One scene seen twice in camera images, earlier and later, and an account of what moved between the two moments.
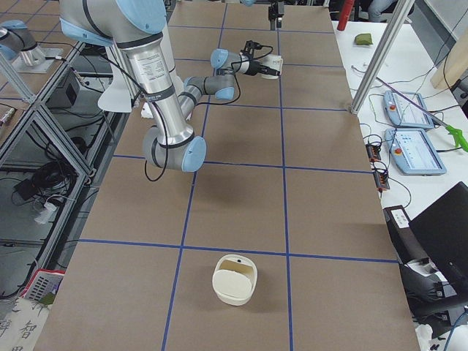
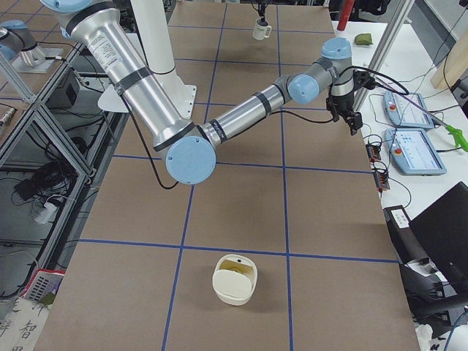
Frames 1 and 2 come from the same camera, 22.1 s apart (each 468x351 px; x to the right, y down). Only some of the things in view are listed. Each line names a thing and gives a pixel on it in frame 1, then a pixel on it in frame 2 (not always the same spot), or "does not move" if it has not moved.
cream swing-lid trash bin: x=235 y=279 does not move
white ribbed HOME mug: x=274 y=61 -> x=260 y=32
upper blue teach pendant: x=404 y=113 does not move
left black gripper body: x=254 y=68 -> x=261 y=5
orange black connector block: x=374 y=153 does not move
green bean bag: x=363 y=39 does not move
